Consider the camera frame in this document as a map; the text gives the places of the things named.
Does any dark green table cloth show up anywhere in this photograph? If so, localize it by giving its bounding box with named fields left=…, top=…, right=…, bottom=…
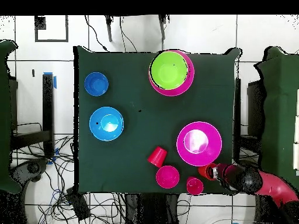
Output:
left=253, top=45, right=299, bottom=187
left=0, top=39, right=22, bottom=194
left=73, top=45, right=241, bottom=195

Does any large pink bowl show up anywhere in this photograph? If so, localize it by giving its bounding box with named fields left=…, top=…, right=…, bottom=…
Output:
left=148, top=49, right=195, bottom=97
left=176, top=121, right=223, bottom=167

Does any orange cup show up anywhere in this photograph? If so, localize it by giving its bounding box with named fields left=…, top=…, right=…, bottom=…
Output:
left=197, top=163, right=218, bottom=181

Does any black metal stand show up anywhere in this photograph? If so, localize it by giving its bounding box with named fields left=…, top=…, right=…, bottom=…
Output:
left=11, top=73, right=55, bottom=158

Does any bundle of cables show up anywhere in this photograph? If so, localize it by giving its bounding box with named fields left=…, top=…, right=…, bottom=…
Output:
left=11, top=122, right=78, bottom=224

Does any small dark blue bowl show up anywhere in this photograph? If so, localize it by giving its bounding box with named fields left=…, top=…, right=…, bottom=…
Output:
left=84, top=71, right=109, bottom=97

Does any green bowl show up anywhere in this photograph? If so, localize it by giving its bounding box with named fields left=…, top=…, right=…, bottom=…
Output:
left=149, top=50, right=189, bottom=90

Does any small pink bowl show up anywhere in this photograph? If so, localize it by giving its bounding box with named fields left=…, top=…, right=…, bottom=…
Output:
left=155, top=165, right=180, bottom=189

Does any red cup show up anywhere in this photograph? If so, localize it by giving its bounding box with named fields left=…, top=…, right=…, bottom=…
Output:
left=186, top=176, right=204, bottom=195
left=147, top=146, right=168, bottom=169

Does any black cable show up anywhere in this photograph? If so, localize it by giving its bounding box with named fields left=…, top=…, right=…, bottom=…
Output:
left=84, top=15, right=109, bottom=52

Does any black stand leg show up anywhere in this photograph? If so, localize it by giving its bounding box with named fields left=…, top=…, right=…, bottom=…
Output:
left=158, top=15, right=167, bottom=41
left=104, top=15, right=113, bottom=43

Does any light blue bowl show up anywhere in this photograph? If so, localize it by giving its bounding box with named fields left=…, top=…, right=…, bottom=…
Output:
left=89, top=106, right=125, bottom=142

